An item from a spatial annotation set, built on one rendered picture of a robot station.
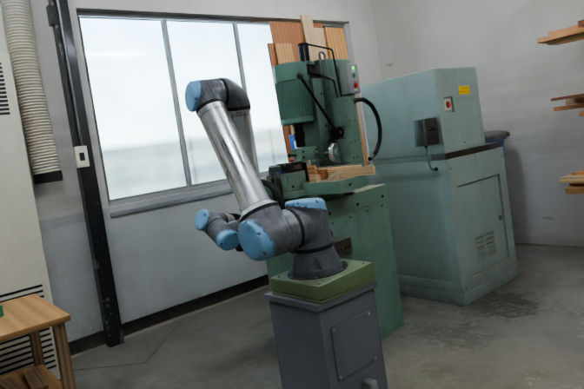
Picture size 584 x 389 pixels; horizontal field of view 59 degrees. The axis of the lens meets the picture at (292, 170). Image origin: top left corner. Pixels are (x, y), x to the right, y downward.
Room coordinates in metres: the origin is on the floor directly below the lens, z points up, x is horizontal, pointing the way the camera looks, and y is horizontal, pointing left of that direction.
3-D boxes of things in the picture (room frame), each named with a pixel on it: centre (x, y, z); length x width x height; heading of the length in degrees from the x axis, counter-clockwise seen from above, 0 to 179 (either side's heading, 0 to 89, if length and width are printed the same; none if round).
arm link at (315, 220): (1.91, -0.03, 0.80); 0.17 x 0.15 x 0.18; 126
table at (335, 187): (2.61, -0.02, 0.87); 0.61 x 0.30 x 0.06; 48
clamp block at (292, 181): (2.55, 0.03, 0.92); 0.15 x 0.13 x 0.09; 48
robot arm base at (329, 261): (1.92, -0.04, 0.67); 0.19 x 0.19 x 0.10
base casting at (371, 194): (2.81, -0.15, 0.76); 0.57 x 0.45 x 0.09; 138
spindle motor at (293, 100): (2.72, -0.06, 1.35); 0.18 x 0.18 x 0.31
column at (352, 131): (2.94, -0.26, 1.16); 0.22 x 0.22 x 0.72; 48
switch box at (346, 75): (2.86, -0.38, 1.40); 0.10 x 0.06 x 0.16; 138
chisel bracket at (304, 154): (2.73, -0.08, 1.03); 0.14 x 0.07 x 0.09; 138
